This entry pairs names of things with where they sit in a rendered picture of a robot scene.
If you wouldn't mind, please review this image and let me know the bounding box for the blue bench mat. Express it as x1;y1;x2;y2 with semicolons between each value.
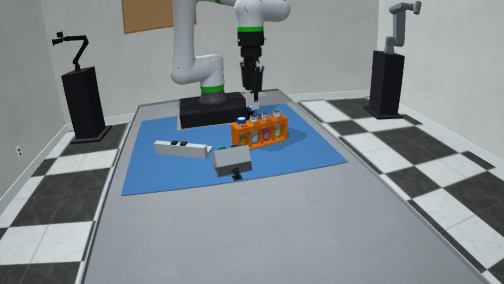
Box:
121;104;348;196

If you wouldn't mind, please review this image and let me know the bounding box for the orange tube rack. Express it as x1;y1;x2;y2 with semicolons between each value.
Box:
231;114;288;150

